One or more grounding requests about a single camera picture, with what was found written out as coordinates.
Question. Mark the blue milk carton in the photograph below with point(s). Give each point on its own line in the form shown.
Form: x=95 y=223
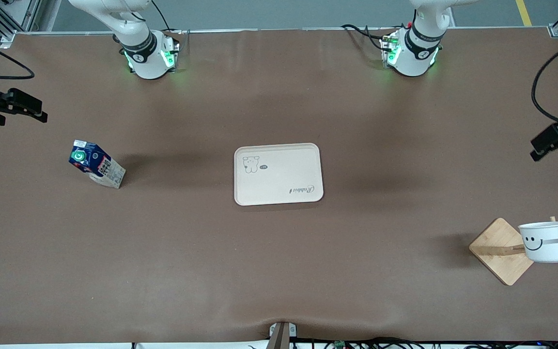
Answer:
x=97 y=165

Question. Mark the white smiley face cup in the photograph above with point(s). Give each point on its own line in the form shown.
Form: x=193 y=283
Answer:
x=545 y=242

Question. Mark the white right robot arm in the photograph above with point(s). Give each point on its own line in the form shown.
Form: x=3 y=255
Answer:
x=136 y=26

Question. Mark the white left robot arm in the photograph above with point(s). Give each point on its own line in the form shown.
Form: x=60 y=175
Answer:
x=414 y=63

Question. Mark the wooden cup stand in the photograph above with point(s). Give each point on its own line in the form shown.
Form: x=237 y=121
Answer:
x=499 y=247

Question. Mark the beige rabbit print tray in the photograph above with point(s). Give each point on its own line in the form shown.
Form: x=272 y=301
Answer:
x=279 y=179

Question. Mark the small green circuit board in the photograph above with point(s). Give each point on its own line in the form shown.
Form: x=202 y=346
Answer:
x=340 y=344

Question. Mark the brown table cover mat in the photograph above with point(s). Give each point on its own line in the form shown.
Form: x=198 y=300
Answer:
x=279 y=271

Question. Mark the metal table clamp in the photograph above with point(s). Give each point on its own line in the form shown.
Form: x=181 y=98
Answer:
x=279 y=337

